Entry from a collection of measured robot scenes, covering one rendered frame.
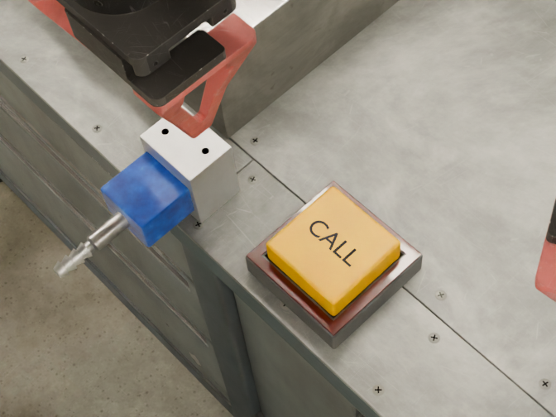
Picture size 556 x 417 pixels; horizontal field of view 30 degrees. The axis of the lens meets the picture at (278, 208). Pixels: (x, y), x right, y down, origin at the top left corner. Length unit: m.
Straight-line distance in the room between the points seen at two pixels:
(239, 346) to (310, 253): 0.46
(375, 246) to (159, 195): 0.14
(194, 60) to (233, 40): 0.03
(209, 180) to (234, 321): 0.38
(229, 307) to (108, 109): 0.31
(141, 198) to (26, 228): 1.03
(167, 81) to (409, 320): 0.24
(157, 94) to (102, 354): 1.07
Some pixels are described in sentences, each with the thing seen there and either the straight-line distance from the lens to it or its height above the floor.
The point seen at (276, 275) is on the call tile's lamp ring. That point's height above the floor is 0.82.
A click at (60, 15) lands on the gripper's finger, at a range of 0.59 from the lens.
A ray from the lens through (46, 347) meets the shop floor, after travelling 1.58.
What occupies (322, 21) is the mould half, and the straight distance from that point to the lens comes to 0.73.
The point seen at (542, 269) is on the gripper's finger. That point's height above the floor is 0.99.
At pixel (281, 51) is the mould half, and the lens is 0.71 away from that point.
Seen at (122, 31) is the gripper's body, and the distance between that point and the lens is 0.51.
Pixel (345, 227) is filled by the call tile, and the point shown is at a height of 0.84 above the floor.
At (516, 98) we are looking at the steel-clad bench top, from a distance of 0.75.
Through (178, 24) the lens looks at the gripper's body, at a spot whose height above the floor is 1.02.
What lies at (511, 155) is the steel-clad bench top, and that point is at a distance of 0.72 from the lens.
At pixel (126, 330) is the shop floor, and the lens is 1.56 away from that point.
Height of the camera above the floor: 1.40
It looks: 59 degrees down
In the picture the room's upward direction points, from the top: 7 degrees counter-clockwise
